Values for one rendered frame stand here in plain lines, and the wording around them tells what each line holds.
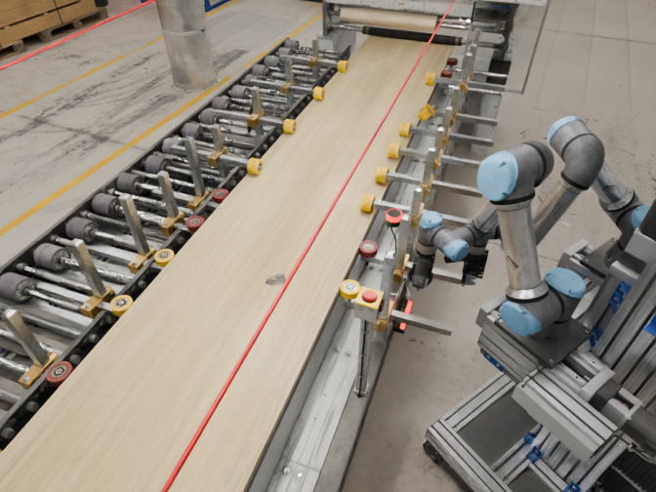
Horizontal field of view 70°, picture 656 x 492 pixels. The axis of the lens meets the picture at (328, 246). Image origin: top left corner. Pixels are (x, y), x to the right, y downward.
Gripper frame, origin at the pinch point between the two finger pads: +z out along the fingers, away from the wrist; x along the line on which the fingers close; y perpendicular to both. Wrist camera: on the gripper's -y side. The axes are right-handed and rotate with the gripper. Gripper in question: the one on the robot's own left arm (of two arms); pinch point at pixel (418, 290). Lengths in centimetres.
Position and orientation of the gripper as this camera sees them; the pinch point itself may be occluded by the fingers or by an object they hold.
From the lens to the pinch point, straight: 188.1
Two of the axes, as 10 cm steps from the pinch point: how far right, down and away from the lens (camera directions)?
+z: 0.0, 7.4, 6.7
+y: 3.5, -6.3, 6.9
